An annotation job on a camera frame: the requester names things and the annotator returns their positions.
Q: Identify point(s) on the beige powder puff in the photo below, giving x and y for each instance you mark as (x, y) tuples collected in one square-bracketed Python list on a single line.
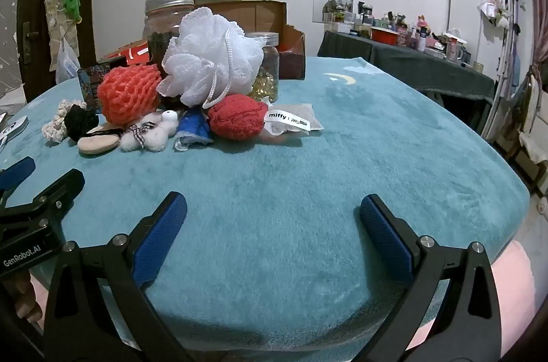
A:
[(96, 143)]

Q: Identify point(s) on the cardboard box with red inside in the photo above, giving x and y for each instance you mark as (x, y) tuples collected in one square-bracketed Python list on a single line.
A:
[(257, 15)]

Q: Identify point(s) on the blue soft tube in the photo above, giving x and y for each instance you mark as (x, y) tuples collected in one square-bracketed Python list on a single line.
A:
[(192, 126)]

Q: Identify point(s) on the white mesh bath pouf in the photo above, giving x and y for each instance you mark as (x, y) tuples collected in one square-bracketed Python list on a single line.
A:
[(205, 53)]

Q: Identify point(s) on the grey sachet with white edge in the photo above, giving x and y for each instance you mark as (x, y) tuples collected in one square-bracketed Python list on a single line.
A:
[(296, 107)]

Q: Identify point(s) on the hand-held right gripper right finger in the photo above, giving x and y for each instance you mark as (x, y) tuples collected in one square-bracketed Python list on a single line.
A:
[(385, 238)]

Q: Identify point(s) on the person's left hand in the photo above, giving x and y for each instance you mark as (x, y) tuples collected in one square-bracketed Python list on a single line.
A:
[(26, 302)]

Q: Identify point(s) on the green plush toy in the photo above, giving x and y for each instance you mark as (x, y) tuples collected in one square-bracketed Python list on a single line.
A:
[(72, 4)]

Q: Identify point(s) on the hanging cloth organizer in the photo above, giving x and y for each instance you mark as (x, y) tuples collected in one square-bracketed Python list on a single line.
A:
[(53, 28)]

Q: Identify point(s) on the person's pink clothing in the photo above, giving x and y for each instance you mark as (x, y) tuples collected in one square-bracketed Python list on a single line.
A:
[(513, 280)]

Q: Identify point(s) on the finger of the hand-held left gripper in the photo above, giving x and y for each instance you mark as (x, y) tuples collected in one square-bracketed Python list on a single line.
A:
[(19, 171), (64, 184)]

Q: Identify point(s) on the orange knitted mesh sponge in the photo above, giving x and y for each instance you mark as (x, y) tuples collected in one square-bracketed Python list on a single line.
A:
[(128, 94)]

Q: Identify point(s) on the red basin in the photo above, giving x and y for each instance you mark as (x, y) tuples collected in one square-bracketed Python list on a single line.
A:
[(384, 34)]

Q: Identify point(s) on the clear plastic bag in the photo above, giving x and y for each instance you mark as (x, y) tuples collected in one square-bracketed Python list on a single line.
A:
[(66, 64)]

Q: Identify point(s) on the beige knitted scrunchie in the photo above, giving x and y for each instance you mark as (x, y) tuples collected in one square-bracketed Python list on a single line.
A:
[(53, 128)]

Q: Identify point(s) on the large glass jar metal lid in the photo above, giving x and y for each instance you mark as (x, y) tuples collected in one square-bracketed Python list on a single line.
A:
[(167, 19)]

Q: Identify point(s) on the small jar of golden capsules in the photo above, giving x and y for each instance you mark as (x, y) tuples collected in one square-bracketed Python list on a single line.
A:
[(269, 66)]

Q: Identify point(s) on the pink curtain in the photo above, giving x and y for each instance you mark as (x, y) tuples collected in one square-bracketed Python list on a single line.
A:
[(537, 2)]

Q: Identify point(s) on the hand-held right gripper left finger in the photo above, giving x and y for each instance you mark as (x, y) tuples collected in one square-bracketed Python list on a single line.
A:
[(162, 242)]

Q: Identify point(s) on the white fluffy rabbit hair clip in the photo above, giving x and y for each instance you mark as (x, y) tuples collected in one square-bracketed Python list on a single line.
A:
[(154, 137)]

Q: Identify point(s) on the cluttered dark side table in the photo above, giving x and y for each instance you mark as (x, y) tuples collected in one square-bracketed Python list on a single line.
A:
[(419, 34)]

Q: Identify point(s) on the black scrunchie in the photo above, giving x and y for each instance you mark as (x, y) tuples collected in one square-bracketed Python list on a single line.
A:
[(81, 120)]

